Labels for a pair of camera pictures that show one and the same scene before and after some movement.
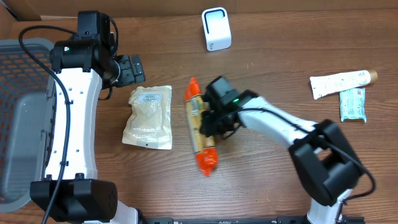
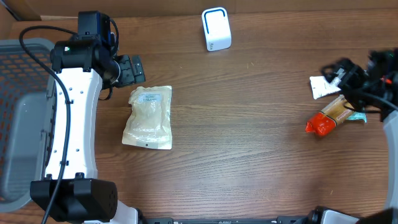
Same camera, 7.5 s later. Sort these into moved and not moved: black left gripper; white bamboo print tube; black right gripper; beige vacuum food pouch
Moved: black right gripper
Not moved: black left gripper; beige vacuum food pouch; white bamboo print tube
